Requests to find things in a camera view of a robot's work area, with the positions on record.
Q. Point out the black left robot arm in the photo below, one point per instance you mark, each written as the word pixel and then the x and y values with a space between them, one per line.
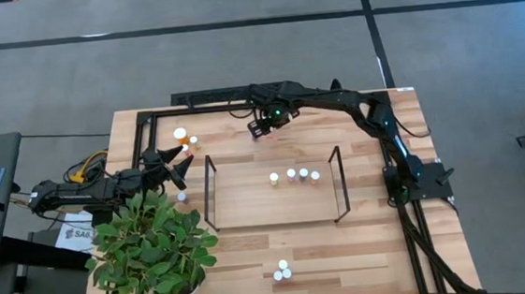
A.
pixel 83 191

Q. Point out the wide orange pill bottle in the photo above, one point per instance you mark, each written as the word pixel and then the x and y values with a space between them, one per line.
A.
pixel 180 134

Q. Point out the wooden shelf black metal frame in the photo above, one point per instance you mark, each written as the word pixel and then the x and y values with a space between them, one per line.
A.
pixel 271 202

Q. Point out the pink bottle small white pills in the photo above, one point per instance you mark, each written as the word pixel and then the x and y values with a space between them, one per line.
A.
pixel 277 275

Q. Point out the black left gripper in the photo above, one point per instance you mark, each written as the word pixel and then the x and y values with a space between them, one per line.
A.
pixel 147 177

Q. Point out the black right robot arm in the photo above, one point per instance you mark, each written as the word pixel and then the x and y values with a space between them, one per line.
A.
pixel 334 98

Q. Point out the green potted plant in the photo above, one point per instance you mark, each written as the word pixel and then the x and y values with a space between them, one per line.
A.
pixel 148 250

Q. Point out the black arched frame clamp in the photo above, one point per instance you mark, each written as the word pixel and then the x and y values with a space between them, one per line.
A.
pixel 335 85

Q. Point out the clear bottle red pills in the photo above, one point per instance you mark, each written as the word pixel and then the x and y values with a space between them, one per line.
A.
pixel 186 148

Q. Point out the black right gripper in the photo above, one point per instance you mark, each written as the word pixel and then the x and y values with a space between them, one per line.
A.
pixel 276 110

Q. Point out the pink bottle large white pills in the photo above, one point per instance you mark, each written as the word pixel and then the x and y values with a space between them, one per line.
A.
pixel 286 273

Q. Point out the blue bottle pink pills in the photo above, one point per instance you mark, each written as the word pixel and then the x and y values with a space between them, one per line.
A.
pixel 181 196

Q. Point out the white printed paper sign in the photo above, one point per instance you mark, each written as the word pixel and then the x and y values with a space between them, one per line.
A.
pixel 74 234

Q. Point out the yellow-green pill bottle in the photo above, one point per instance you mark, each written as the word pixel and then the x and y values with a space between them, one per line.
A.
pixel 283 264

